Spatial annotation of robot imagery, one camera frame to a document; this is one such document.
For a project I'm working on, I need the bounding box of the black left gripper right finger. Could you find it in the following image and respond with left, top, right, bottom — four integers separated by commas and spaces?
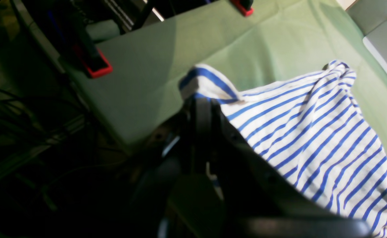
212, 99, 371, 238

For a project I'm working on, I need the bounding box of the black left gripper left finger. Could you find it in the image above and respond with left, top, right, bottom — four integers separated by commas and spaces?
124, 98, 213, 238

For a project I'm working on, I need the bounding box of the blue white striped t-shirt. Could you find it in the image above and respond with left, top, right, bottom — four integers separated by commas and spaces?
178, 60, 387, 238

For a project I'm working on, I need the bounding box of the red black left clamp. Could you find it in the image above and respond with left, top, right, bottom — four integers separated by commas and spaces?
71, 44, 113, 79

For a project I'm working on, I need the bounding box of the red black clamp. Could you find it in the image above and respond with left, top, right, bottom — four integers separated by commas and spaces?
71, 44, 113, 79
230, 0, 254, 17

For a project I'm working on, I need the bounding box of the green table cloth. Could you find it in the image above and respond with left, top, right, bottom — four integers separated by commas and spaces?
60, 0, 387, 153

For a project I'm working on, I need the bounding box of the red black centre clamp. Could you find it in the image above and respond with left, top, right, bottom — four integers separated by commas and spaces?
230, 0, 254, 17

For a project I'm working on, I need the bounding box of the white plastic container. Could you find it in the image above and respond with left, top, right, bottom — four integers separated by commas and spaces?
347, 0, 387, 74

